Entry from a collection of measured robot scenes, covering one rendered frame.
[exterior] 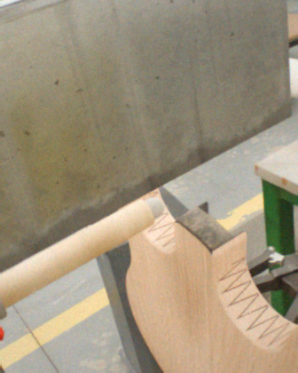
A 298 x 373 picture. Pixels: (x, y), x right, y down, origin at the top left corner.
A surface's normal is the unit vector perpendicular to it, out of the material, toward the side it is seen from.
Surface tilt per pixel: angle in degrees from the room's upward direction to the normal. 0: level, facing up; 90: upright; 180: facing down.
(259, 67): 90
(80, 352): 0
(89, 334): 0
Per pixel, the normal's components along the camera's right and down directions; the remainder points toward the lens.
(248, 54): 0.56, 0.35
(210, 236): -0.03, -0.72
